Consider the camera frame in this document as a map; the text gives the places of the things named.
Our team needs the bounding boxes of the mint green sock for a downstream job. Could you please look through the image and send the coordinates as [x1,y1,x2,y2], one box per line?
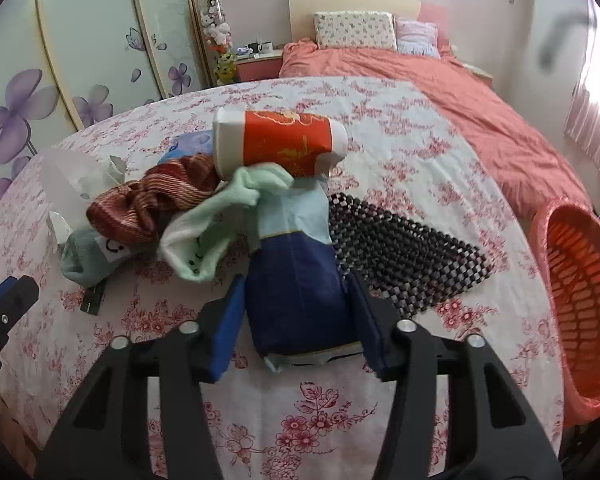
[159,162,294,283]

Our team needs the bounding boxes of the sliding wardrobe with purple flowers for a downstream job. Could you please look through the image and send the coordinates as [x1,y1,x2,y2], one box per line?
[0,0,209,200]

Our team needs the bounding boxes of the pink striped pillow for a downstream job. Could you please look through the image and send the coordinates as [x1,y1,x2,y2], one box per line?
[396,18,440,58]

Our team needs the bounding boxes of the clear plastic bag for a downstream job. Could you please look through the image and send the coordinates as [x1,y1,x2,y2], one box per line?
[40,148,128,214]

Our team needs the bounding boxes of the bed with coral duvet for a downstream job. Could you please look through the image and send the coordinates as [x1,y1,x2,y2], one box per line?
[279,38,593,220]

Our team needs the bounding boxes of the pink window curtain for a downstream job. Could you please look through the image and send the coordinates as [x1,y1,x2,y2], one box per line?
[561,49,600,191]

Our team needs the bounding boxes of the floral white pillow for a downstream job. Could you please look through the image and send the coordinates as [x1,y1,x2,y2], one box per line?
[313,11,396,51]

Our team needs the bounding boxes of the clear tube of plush toys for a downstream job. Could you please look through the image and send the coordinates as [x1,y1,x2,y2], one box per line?
[197,0,238,86]

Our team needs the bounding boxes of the white mug on nightstand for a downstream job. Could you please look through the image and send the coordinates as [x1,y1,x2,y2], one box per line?
[258,41,274,55]

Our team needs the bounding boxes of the pink left nightstand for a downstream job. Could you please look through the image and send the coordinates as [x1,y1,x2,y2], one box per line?
[237,50,283,82]

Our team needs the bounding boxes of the red plastic laundry basket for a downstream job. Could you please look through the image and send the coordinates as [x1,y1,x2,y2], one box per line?
[529,198,600,427]

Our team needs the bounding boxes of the black mesh anti-slip mat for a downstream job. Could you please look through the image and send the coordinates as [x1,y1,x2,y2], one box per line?
[328,193,492,318]

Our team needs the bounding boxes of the red white paper cup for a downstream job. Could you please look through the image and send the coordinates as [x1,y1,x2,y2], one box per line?
[212,108,348,180]

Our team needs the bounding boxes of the blue tissue pack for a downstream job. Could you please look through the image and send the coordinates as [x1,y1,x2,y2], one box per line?
[159,130,213,164]

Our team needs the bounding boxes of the cream wooden headboard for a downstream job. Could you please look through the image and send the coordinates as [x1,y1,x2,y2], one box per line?
[288,0,449,51]

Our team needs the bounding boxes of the navy blue fabric pouch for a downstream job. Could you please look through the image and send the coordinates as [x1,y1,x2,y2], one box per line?
[245,178,362,373]

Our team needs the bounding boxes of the floral pink white tablecloth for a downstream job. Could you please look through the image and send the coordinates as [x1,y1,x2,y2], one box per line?
[0,77,562,479]

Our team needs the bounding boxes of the dark red striped scrunchie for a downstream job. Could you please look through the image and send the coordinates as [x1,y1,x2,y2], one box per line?
[86,154,220,247]

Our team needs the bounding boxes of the grey sock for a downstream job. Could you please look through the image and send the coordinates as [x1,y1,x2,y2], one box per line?
[60,228,135,288]

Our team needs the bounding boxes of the right nightstand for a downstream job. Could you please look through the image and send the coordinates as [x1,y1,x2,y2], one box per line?
[463,63,493,87]

